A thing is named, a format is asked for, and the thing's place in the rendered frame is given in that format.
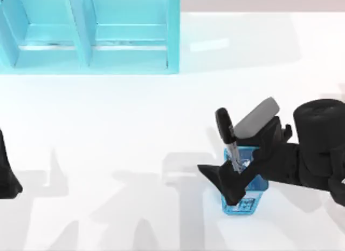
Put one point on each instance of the blue translucent book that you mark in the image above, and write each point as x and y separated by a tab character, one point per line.
256	191

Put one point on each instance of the pale grey rounded box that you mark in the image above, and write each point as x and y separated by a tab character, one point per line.
256	118

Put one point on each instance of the light blue rack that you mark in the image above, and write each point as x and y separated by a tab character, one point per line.
86	32

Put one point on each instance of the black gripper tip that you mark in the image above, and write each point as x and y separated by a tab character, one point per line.
7	178

